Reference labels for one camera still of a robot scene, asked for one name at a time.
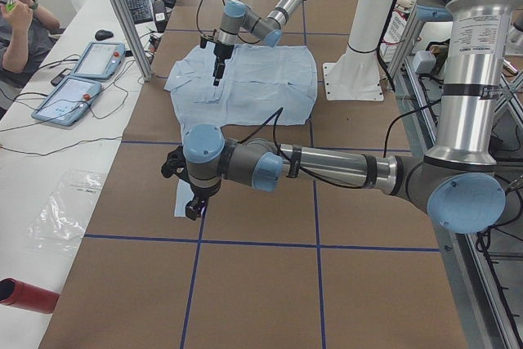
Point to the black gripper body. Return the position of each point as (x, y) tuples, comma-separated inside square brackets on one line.
[(199, 194), (222, 51)]

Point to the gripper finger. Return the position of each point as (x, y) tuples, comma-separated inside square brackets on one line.
[(220, 69), (191, 211), (216, 81), (202, 204)]

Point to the light blue button shirt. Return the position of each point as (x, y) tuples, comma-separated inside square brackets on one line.
[(260, 85)]

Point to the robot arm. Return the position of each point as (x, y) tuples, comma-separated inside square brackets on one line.
[(303, 212), (238, 15)]

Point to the black keyboard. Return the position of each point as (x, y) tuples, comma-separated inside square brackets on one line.
[(140, 11)]

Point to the upper blue teach pendant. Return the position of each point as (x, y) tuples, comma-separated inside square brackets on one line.
[(99, 61)]

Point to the blue teach pendant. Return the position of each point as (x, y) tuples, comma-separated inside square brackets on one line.
[(68, 102), (99, 61)]

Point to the black computer mouse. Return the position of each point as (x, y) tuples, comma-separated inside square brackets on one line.
[(103, 34)]

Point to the clear plastic bag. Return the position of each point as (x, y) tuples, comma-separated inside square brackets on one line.
[(60, 226)]

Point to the lower blue teach pendant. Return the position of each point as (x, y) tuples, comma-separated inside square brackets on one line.
[(68, 102)]

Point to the black smartphone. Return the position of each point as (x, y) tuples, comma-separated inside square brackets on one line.
[(58, 78)]

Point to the seated person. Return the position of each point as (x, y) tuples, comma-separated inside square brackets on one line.
[(25, 40)]

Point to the red cylindrical bottle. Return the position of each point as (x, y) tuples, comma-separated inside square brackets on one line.
[(28, 297)]

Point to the white central pedestal column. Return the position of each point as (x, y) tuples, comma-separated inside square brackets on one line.
[(355, 76)]

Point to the aluminium frame post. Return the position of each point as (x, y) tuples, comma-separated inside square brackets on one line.
[(129, 30)]

